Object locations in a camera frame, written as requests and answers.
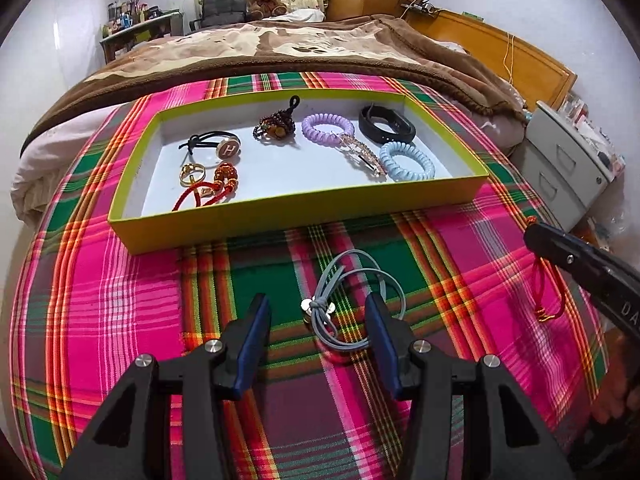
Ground yellow cable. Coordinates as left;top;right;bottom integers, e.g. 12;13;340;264
502;32;517;86

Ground grey drawer cabinet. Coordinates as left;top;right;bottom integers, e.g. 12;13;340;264
515;100;617;234

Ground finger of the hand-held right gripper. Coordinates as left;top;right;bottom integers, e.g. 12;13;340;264
523;222;640;337

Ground yellow-green cardboard box tray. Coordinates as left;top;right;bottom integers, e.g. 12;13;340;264
107;89;491;256

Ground light blue spiral hair tie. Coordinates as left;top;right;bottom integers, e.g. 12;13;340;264
378;141;436;182

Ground pile of bedside clutter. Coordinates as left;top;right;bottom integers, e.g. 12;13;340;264
559;91;627;173

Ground dark grey chair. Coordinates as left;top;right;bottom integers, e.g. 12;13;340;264
189;0;251;34

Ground white pillow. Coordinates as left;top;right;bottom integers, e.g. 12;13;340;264
280;8;328;22

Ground gold ring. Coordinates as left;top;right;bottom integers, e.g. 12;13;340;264
178;163;206;186

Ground cluttered desk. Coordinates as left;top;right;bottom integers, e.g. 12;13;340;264
99;9;183;64

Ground pink green plaid blanket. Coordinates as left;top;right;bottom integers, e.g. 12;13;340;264
9;71;613;480

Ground rose gold hair clip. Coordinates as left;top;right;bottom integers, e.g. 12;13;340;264
334;132;389;177

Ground brown fleece blanket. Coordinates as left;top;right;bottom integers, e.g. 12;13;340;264
22;16;527;157

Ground black wristband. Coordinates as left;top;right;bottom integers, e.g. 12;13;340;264
359;103;417;144

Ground black hair tie brown button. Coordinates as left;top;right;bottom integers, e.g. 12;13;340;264
178;130;244;161

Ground person's right hand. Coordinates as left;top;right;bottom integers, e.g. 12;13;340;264
590;360;640;427

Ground red cord bracelet gold ends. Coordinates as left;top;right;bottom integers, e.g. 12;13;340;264
525;216;569;322

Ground wooden headboard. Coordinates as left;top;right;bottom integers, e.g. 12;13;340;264
404;7;579;112

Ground white power strip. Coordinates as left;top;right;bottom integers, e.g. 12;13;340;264
400;0;441;15

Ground red beaded cord bracelet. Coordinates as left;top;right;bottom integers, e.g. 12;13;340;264
171;164;240;212

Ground grey cord hair tie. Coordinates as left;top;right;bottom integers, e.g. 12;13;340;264
301;248;406;354

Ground brown teddy bear santa hat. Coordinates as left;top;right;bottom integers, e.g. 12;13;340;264
245;0;289;19

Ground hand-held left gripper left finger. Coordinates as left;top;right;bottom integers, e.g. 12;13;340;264
62;294;273;480

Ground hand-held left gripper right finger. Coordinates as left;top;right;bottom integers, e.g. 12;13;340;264
364;293;576;480

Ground dark beaded hair tie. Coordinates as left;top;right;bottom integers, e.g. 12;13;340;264
252;95;301;145

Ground purple spiral hair tie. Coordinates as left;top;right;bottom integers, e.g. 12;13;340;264
301;113;357;147

